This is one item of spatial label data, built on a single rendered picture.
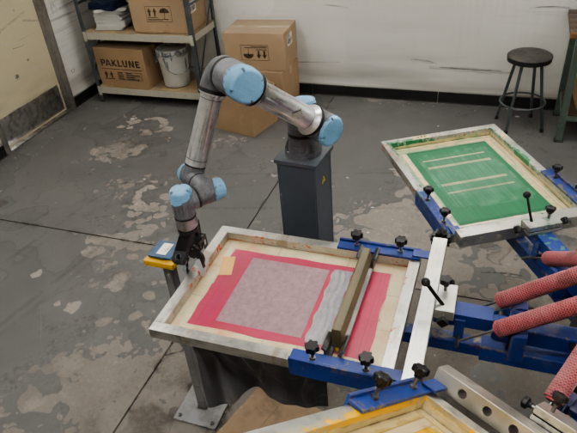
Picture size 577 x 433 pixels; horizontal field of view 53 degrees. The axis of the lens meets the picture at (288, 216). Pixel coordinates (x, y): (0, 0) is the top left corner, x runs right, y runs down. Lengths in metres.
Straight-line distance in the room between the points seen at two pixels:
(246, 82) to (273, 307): 0.75
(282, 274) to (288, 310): 0.19
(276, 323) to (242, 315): 0.12
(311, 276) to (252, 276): 0.21
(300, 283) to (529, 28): 3.81
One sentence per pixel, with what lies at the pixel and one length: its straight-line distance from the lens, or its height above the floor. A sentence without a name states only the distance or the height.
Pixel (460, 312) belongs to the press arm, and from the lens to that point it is 1.86.
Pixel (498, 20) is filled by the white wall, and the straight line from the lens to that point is 5.39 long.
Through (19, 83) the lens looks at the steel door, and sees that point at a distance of 5.93.
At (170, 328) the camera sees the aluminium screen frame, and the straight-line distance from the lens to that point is 1.93.
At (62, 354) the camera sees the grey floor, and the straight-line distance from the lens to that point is 3.46.
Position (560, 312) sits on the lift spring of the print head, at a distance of 1.74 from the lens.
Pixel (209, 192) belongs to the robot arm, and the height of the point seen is 1.30.
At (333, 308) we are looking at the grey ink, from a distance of 1.95.
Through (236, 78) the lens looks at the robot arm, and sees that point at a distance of 1.82.
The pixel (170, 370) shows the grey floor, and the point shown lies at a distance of 3.16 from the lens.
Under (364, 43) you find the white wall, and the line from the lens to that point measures 5.59.
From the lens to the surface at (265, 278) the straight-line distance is 2.09.
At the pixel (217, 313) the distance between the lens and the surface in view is 2.00.
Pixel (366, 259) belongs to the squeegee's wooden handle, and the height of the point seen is 1.06.
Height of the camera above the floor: 2.32
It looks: 35 degrees down
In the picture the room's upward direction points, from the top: 5 degrees counter-clockwise
